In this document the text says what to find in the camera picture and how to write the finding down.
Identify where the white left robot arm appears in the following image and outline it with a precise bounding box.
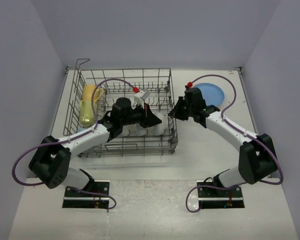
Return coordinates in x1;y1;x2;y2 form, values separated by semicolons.
28;97;162;197

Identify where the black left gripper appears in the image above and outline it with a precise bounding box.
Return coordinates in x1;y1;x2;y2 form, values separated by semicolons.
121;102;162;128

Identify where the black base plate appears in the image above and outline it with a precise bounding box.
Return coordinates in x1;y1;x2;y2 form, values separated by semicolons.
197;187;245;209
62;180;110;209

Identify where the yellow-green plastic cup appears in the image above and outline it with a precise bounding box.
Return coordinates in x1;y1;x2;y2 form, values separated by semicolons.
79;100;95;127

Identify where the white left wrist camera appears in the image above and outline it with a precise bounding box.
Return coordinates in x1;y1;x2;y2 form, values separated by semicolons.
134;90;150;108

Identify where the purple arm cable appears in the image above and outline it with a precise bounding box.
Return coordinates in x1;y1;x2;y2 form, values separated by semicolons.
11;78;140;210
185;74;283;213

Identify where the blue plastic plate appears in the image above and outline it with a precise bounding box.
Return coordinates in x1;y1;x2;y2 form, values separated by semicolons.
194;83;225;107

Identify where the blue plastic cup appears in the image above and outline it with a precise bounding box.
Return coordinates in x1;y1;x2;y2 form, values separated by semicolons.
76;128;86;133

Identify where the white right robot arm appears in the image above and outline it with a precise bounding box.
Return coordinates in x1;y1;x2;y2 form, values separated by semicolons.
168;87;278;197

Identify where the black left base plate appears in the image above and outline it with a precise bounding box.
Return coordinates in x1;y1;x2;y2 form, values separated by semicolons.
62;180;110;209

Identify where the grey wire dish rack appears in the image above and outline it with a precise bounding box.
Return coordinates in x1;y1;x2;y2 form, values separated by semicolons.
63;58;178;157

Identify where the yellow ceramic mug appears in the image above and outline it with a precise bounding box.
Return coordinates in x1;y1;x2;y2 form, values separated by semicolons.
82;84;104;103

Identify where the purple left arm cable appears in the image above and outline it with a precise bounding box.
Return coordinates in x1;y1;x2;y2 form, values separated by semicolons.
11;78;140;210

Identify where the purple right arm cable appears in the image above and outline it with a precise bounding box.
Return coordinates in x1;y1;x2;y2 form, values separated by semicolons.
185;74;283;213

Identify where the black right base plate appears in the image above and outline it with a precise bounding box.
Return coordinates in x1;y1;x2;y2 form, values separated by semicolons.
197;187;245;209

